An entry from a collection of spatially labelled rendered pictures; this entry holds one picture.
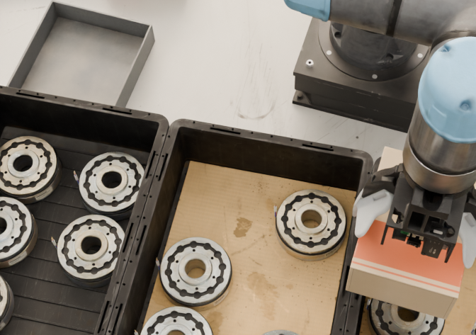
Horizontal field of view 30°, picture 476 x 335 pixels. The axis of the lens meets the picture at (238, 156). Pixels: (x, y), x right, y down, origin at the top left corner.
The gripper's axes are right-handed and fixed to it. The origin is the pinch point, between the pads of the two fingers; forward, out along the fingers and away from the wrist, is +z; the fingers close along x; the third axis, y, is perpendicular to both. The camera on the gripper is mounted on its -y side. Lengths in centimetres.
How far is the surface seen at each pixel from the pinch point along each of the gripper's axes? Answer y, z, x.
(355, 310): 6.2, 16.6, -4.2
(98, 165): -7, 24, -47
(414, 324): 3.6, 22.9, 3.7
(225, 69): -39, 40, -38
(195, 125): -13.9, 16.8, -33.4
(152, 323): 14.0, 23.4, -30.4
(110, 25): -41, 38, -62
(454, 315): -0.7, 26.6, 9.0
